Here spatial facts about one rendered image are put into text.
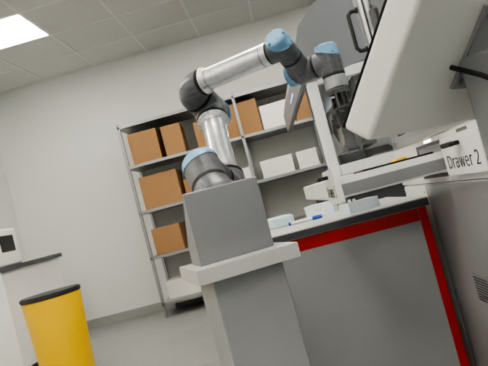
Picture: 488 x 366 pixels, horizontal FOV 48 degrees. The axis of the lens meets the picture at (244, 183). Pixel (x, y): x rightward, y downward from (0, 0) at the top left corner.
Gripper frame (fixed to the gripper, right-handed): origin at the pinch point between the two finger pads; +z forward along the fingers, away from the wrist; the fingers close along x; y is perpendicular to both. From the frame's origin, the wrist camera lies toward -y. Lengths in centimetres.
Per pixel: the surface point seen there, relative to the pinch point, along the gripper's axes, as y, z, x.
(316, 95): -78, -32, 4
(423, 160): 14.3, 9.5, 16.6
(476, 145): 45, 9, 21
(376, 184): 14.6, 12.6, 1.1
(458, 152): 31.8, 9.5, 21.1
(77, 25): -297, -184, -152
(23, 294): -263, 30, -244
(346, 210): -21.4, 19.7, -4.8
